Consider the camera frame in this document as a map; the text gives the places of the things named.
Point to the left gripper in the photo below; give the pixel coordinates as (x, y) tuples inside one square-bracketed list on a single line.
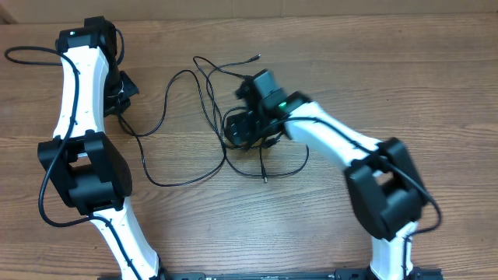
[(118, 106)]

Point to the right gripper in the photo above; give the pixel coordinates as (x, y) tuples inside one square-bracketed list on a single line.
[(239, 129)]

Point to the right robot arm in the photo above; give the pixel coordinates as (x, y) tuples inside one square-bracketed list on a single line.
[(385, 189)]

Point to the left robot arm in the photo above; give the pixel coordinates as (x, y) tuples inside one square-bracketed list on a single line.
[(86, 169)]

